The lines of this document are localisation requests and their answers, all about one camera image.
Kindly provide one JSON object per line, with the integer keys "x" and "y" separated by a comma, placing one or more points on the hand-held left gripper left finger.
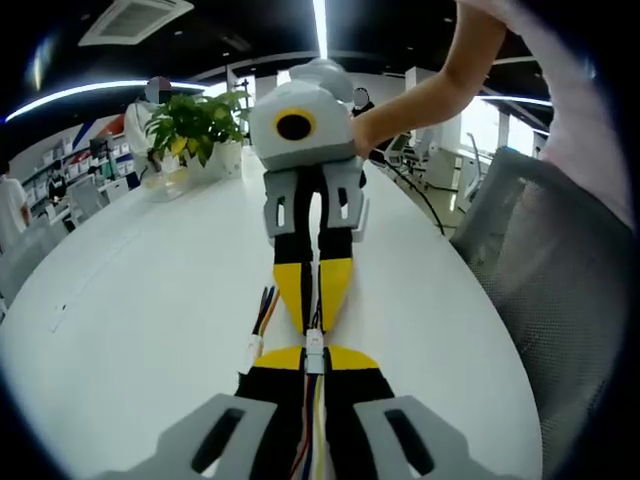
{"x": 260, "y": 400}

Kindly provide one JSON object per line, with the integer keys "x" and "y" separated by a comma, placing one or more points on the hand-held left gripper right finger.
{"x": 360, "y": 400}

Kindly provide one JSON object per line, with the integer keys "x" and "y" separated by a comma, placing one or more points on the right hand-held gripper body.
{"x": 310, "y": 130}

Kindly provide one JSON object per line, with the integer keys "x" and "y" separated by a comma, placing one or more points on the straight ceiling light strip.
{"x": 320, "y": 27}

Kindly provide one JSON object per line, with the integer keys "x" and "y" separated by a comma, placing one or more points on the white office chair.
{"x": 479, "y": 170}
{"x": 415, "y": 152}
{"x": 89, "y": 197}

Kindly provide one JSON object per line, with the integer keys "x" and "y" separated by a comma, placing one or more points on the green potted plant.
{"x": 200, "y": 125}

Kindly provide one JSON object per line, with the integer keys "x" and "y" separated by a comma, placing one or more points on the long ceiling light strip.
{"x": 75, "y": 95}

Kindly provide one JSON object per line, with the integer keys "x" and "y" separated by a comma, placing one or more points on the ceiling air conditioner vent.
{"x": 135, "y": 20}

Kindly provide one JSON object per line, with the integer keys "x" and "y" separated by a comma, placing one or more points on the clear plastic container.
{"x": 165, "y": 185}

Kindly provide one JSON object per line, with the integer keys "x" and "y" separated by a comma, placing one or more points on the storage shelving with boxes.
{"x": 75, "y": 155}

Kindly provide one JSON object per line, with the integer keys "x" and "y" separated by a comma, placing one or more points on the grey mesh office chair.
{"x": 540, "y": 280}

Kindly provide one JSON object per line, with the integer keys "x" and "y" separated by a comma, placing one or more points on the person's own upper body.
{"x": 575, "y": 100}

